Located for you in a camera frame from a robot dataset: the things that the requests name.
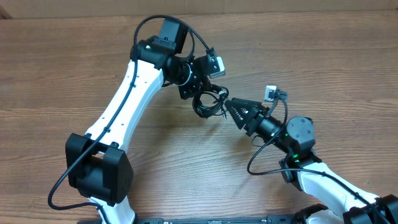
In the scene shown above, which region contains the black usb cable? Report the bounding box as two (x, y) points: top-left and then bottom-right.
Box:
(192, 85), (230, 121)

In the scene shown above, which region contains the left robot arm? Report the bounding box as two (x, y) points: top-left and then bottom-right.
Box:
(62, 16), (228, 223)

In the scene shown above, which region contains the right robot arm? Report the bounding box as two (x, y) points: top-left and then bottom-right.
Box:
(225, 98), (397, 223)

